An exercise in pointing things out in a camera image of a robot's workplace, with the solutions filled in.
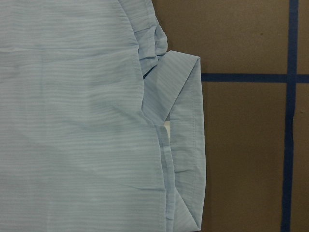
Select light blue button shirt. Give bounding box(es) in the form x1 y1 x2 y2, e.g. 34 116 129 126
0 0 206 232

